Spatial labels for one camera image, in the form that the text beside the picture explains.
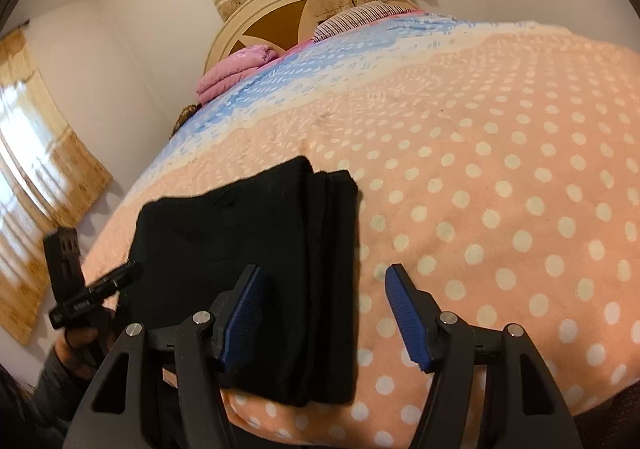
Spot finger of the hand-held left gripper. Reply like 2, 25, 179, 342
86, 261, 145, 299

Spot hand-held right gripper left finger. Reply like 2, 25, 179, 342
65, 265, 273, 449

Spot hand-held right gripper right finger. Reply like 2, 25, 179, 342
384, 264, 583, 449

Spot black pants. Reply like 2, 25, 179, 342
122, 155, 358, 407

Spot person's left forearm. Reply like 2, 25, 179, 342
27, 344, 103, 437

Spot person's left hand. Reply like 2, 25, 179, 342
54, 299, 121, 366

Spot peach polka dot blanket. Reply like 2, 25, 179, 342
80, 11, 640, 449

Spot brown patterned cloth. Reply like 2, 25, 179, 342
170, 104, 197, 140

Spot pink folded blanket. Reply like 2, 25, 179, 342
195, 45, 281, 104

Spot dark maroon dotted cloth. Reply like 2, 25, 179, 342
575, 379, 640, 449

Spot cream round wooden headboard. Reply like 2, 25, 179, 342
206, 0, 418, 74

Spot striped pillow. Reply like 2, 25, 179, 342
312, 0, 411, 44

